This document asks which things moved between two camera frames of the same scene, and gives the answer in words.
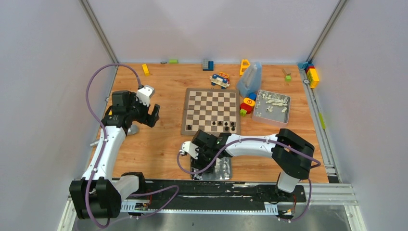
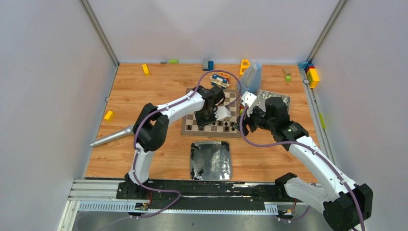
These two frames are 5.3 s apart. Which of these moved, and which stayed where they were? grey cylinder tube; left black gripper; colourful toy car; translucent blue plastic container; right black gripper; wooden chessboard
Moved: left black gripper; right black gripper
Stayed: grey cylinder tube; wooden chessboard; colourful toy car; translucent blue plastic container
